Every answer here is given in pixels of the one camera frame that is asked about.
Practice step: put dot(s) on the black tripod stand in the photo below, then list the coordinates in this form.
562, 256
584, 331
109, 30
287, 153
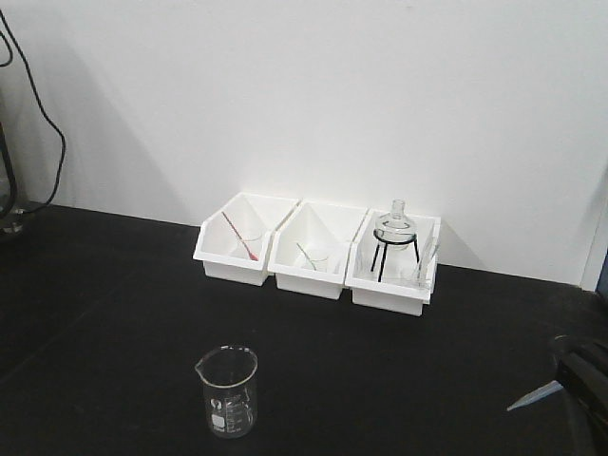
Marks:
386, 246

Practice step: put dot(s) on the left white storage bin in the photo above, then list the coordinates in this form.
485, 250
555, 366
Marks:
235, 242

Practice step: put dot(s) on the small beaker in left bin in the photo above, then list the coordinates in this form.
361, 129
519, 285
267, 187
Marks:
254, 240

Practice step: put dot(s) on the transparent plastic pipette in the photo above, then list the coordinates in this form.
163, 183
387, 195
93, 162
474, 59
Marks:
536, 395

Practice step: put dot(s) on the small beaker in middle bin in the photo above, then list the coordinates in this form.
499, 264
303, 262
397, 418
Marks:
303, 265

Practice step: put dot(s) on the white storage bin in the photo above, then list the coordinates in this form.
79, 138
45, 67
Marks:
235, 242
329, 227
395, 292

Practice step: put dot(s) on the clear pipettes in bin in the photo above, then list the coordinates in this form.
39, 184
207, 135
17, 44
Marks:
419, 276

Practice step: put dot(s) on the green pipette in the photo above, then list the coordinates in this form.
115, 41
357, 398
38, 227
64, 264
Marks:
314, 257

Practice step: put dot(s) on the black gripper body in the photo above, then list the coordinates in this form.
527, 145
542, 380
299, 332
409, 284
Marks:
582, 371

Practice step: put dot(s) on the middle white storage bin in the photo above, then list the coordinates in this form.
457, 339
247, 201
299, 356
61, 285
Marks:
329, 227

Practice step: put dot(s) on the round glass flask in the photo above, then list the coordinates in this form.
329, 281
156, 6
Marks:
396, 228

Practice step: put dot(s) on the right white storage bin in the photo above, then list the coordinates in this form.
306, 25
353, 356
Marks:
395, 292

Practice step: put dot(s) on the dark equipment at left edge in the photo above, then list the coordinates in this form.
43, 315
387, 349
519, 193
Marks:
13, 211

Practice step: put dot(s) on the small beaker in bin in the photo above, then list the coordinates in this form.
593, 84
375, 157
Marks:
254, 240
303, 265

